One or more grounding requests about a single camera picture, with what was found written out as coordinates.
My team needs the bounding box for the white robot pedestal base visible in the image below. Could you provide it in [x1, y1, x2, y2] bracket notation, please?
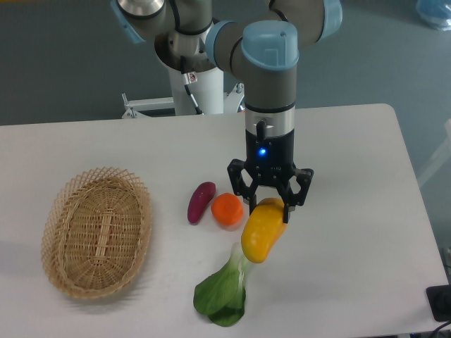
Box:
[122, 68, 245, 119]

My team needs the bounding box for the black box at table edge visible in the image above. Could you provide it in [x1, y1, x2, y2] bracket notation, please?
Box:
[426, 284, 450, 322]

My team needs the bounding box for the purple eggplant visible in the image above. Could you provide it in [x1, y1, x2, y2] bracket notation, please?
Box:
[187, 182, 216, 225]

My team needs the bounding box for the blue plastic bag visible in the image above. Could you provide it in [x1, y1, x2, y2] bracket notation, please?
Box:
[416, 0, 450, 31]

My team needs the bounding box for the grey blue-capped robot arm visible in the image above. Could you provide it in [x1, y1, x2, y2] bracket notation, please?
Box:
[111, 1, 342, 220]

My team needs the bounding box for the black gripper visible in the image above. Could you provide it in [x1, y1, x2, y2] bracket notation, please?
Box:
[227, 130, 314, 224]

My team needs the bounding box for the orange fruit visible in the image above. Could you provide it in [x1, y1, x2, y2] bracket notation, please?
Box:
[211, 193, 244, 226]

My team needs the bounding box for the woven wicker basket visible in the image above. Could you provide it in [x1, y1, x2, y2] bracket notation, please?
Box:
[41, 167, 152, 299]

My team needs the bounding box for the yellow mango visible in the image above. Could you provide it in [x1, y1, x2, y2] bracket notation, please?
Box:
[241, 198, 287, 263]

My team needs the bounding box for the green bok choy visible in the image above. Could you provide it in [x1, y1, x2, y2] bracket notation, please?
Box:
[193, 242, 251, 327]

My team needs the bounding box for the black cable on pedestal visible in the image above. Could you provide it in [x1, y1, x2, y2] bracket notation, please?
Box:
[180, 56, 204, 116]

